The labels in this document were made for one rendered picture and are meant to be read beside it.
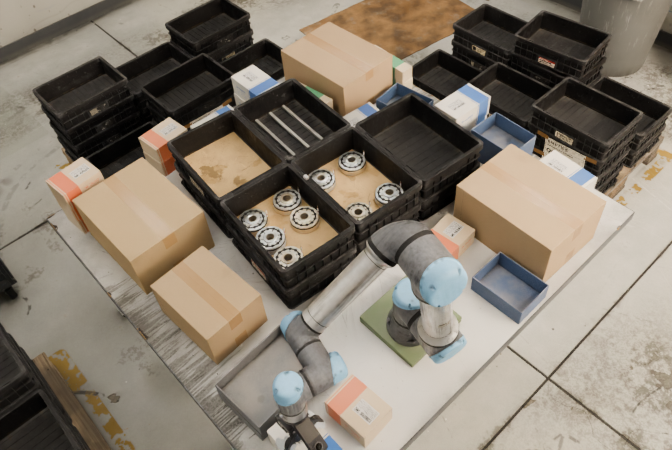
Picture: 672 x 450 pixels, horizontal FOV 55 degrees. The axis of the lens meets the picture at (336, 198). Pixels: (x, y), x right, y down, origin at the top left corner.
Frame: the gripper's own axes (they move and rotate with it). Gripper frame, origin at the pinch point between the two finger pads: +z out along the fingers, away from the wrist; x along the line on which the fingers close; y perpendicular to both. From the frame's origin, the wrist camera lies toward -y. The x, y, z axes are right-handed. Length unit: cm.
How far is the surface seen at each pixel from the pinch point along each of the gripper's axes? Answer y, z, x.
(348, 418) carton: -3.1, -1.2, -13.5
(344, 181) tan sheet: 62, -7, -73
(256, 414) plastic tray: 17.5, 0.8, 4.5
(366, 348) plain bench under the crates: 12.2, 6.2, -35.5
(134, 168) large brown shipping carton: 119, -14, -19
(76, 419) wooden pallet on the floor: 94, 62, 48
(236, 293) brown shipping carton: 49, -10, -14
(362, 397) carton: -1.4, -1.2, -20.7
